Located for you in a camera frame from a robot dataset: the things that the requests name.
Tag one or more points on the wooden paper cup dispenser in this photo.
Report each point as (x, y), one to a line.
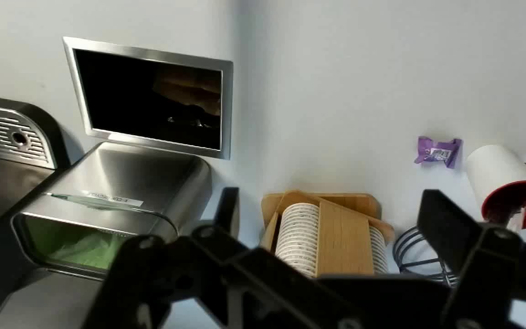
(275, 203)

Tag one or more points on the steel perforated drain panel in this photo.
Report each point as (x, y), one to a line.
(30, 135)

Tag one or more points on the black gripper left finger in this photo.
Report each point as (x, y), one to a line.
(240, 287)

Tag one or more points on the white mug red inside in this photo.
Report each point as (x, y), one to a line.
(498, 177)

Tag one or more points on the purple candy wrapper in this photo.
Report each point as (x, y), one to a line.
(432, 150)

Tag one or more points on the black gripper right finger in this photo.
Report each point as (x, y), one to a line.
(492, 274)

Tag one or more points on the stainless steel trash bin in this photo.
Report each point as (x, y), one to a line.
(74, 227)

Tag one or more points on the square steel counter opening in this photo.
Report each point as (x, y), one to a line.
(152, 97)

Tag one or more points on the stack of patterned paper cups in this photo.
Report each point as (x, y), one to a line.
(330, 240)

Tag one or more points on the black wire holder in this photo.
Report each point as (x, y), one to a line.
(415, 256)

